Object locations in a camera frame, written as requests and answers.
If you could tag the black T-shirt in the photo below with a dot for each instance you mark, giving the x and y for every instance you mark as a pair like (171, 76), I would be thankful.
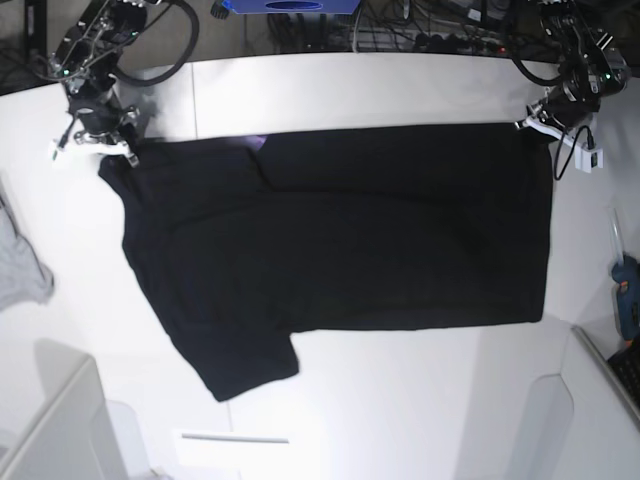
(404, 228)

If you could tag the clear glue stick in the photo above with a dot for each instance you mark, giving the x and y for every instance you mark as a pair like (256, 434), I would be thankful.
(616, 236)

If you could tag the blue plastic box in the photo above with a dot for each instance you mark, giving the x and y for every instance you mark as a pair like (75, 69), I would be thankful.
(246, 7)

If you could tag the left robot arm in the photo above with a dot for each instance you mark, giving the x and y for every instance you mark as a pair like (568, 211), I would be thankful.
(589, 67)

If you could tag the white cabinet left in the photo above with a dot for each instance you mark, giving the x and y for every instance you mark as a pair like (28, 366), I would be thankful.
(71, 435)

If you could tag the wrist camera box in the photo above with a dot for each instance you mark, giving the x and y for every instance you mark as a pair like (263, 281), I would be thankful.
(588, 159)
(55, 152)

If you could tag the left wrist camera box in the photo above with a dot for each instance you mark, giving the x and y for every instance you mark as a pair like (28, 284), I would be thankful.
(588, 159)

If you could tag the grey cloth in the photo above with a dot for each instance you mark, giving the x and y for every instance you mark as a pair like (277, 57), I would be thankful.
(24, 278)

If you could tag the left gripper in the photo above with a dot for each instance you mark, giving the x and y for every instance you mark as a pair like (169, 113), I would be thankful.
(561, 112)

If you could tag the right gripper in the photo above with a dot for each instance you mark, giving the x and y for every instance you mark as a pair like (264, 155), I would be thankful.
(104, 125)

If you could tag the white partition right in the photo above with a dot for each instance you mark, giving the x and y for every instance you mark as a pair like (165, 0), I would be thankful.
(583, 423)

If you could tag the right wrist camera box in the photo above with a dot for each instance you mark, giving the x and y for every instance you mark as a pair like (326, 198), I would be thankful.
(55, 152)

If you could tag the white table slot plate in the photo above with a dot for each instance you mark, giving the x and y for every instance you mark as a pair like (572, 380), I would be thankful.
(229, 450)

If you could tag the black keyboard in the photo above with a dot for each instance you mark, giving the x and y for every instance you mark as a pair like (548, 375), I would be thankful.
(626, 366)

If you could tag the blue glue gun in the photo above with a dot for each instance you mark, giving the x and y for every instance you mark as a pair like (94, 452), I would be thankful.
(626, 277)

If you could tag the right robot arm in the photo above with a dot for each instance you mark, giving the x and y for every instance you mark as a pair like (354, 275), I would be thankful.
(86, 65)

